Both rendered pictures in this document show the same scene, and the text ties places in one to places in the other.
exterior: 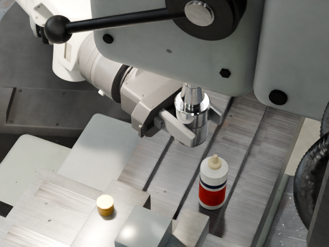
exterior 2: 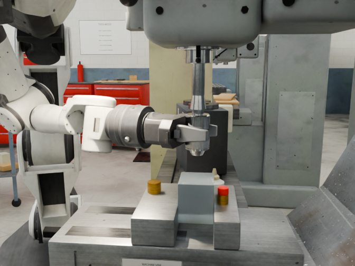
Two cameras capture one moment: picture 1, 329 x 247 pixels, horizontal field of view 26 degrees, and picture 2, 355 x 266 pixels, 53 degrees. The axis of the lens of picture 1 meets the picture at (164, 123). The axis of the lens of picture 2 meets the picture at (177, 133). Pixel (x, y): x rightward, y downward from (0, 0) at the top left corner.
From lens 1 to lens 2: 0.63 m
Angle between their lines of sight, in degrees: 42
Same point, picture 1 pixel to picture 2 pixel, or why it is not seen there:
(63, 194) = (109, 208)
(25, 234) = (85, 228)
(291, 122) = (237, 188)
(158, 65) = (196, 22)
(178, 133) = (194, 133)
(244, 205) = not seen: hidden behind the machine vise
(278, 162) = (243, 201)
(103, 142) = not seen: hidden behind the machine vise
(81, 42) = (106, 114)
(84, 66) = (113, 122)
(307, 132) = not seen: outside the picture
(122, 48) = (169, 17)
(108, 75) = (133, 117)
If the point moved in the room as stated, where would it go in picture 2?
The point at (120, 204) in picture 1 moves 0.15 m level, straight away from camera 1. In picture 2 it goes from (164, 189) to (134, 166)
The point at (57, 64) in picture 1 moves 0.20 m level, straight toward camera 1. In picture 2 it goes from (87, 140) to (124, 162)
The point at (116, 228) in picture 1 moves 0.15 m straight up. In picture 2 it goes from (169, 197) to (168, 100)
